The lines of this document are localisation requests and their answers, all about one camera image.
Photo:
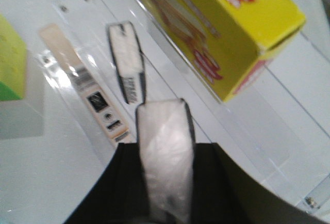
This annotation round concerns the beige barcode label strip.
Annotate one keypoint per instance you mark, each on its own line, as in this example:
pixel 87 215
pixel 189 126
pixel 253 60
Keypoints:
pixel 106 114

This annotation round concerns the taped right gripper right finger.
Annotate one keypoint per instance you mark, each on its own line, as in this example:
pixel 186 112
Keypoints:
pixel 166 142

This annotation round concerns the yellow nabati wafer box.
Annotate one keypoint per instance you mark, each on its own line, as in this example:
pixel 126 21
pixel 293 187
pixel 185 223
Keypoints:
pixel 228 41

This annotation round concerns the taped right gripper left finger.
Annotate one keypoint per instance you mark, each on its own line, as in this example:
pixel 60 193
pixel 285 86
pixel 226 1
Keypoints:
pixel 128 58

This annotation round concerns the green yellow box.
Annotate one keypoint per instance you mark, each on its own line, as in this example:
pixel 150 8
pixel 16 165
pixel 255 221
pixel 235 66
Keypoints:
pixel 13 63

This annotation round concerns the clear acrylic right shelf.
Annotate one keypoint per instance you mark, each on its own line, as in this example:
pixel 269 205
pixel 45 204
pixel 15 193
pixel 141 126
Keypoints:
pixel 277 130

